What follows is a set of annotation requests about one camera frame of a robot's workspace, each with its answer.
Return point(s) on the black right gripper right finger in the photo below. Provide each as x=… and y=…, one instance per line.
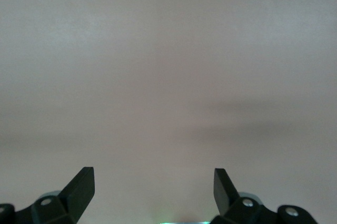
x=226, y=195

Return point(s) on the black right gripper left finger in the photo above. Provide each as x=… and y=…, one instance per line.
x=76, y=192

